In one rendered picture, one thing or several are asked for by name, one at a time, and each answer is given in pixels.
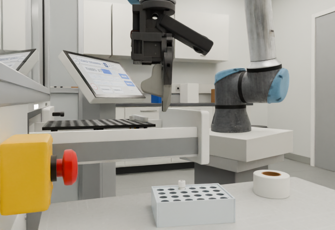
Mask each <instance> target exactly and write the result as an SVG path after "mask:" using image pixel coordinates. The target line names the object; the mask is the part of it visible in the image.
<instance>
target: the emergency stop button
mask: <svg viewBox="0 0 335 230"><path fill-rule="evenodd" d="M56 175H57V177H63V181H64V185H66V186H69V185H73V184H74V183H75V182H76V179H77V175H78V162H77V155H76V152H74V151H73V150H72V149H69V150H64V154H63V158H62V159H57V162H56Z"/></svg>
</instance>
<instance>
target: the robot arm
mask: <svg viewBox="0 0 335 230"><path fill-rule="evenodd" d="M127 1H128V2H129V3H130V4H131V5H132V12H133V30H131V32H130V38H131V47H132V51H131V59H132V60H133V64H141V65H152V64H155V65H154V66H153V69H152V76H151V77H150V78H148V79H146V80H144V81H142V82H141V90H142V91H143V92H144V93H147V94H151V95H154V96H158V97H161V98H162V111H163V112H166V111H167V109H168V107H169V105H170V104H171V84H172V62H173V55H174V40H173V38H175V39H176V40H178V41H180V42H182V43H183V44H185V45H187V46H189V47H190V48H192V49H193V50H194V51H195V52H197V53H200V54H202V55H207V54H208V53H209V52H210V50H211V48H212V46H213V41H212V40H210V39H208V37H206V36H204V35H201V34H200V33H198V32H196V31H195V30H193V29H191V28H189V27H188V26H186V25H184V24H182V23H181V22H179V21H177V20H176V19H174V18H172V17H170V16H171V15H174V14H175V5H176V0H127ZM244 7H245V16H246V25H247V35H248V44H249V54H250V63H249V64H248V65H247V67H246V68H247V71H246V69H245V68H242V67H240V68H231V69H226V70H222V71H219V72H217V73H216V75H215V83H214V86H215V113H214V116H213V119H212V123H211V131H213V132H219V133H243V132H250V131H251V123H250V120H249V117H248V114H247V111H246V103H268V104H271V103H279V102H282V101H283V100H284V99H285V97H286V95H287V92H288V88H289V80H290V78H289V72H288V70H287V69H285V68H282V63H281V62H280V61H279V60H278V59H277V58H276V47H275V35H274V24H273V12H272V1H271V0H244ZM153 17H156V18H157V19H153Z"/></svg>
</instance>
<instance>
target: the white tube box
mask: <svg viewBox="0 0 335 230"><path fill-rule="evenodd" d="M235 203H236V199H235V198H234V197H233V196H232V195H231V194H230V193H229V192H228V191H227V190H226V189H224V188H223V187H222V186H221V185H220V184H219V183H216V184H193V185H185V190H179V187H178V185H171V186H152V211H153V215H154V219H155V223H156V227H157V228H158V227H159V228H163V227H178V226H193V225H208V224H224V223H235Z"/></svg>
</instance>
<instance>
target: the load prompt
mask: <svg viewBox="0 0 335 230"><path fill-rule="evenodd" d="M76 57H77V59H78V60H79V62H80V63H81V64H87V65H93V66H98V67H104V68H110V69H113V68H112V66H111V65H110V64H109V63H107V62H102V61H97V60H92V59H87V58H83V57H78V56H76Z"/></svg>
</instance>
